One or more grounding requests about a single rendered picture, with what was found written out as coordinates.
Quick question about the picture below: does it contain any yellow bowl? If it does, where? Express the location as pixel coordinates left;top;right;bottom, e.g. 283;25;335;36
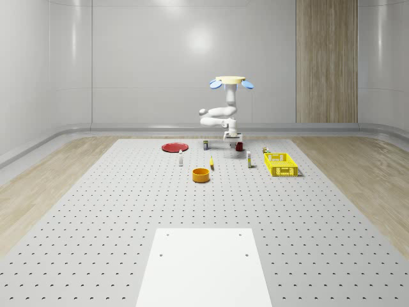
191;168;211;184

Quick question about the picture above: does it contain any white board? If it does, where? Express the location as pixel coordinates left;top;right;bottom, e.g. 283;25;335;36
135;227;274;307

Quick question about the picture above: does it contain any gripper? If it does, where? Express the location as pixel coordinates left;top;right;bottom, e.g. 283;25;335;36
223;131;243;149

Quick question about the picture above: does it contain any yellow basket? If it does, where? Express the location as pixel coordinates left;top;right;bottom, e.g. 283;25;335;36
263;152;299;177

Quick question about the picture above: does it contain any red plate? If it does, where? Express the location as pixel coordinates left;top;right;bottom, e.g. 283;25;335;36
161;142;190;154

